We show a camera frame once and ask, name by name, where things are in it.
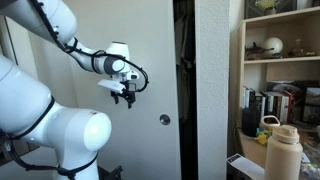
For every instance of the white sphere ornament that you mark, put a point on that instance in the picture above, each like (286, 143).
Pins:
(272, 45)

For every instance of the clear plastic bag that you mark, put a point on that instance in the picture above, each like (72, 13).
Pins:
(310, 163)

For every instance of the light wooden bookshelf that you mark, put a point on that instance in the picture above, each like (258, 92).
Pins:
(283, 60)

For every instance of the large dark picture book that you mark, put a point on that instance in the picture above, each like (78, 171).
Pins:
(293, 87)

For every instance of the dark framed picture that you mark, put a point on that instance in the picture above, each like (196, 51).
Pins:
(253, 8)

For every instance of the vase with yellow flower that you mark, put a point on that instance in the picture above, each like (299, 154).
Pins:
(270, 10)

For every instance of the black hanging garment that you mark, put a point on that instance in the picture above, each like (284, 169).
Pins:
(190, 36)

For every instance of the white sliding closet door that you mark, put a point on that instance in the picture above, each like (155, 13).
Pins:
(150, 50)

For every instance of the black table clamp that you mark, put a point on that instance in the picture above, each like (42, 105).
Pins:
(111, 173)

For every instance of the small glass bottle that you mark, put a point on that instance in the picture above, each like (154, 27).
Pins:
(296, 49)

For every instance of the red spine book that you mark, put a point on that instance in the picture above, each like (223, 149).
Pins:
(289, 106)

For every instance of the large beige water bottle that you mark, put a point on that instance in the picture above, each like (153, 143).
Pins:
(283, 156)

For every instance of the black spine book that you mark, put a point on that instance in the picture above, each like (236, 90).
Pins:
(252, 98)

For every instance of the white spine book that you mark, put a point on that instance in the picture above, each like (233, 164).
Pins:
(245, 97)

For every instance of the white paper box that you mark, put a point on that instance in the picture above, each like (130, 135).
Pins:
(245, 166)

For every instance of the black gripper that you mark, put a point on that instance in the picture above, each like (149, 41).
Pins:
(131, 89)

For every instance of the dark shark figurine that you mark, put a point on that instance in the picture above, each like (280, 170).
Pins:
(255, 50)

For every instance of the wooden desk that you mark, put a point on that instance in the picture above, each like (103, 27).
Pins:
(250, 147)

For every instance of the black framed photo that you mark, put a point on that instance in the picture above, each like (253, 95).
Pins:
(311, 106)

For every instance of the black cylindrical speaker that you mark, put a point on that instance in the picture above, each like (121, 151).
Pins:
(250, 122)

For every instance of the yellow green packet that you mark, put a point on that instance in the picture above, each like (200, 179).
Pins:
(263, 137)

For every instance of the round metal door pull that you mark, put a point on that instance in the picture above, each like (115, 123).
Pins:
(165, 119)

